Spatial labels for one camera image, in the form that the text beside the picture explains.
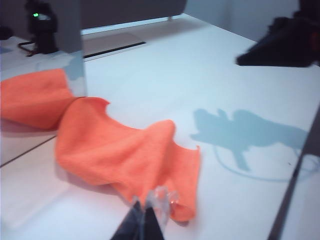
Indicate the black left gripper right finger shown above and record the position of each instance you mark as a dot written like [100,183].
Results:
[155,220]

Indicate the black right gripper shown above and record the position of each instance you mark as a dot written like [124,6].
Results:
[300,25]

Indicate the orange microfibre cloth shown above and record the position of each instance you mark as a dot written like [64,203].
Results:
[125,155]

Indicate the frameless rectangular standing mirror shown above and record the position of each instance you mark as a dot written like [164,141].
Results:
[30,50]

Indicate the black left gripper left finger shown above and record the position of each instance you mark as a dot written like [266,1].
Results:
[133,225]

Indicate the wide grey desk partition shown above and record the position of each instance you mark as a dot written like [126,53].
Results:
[130,12]

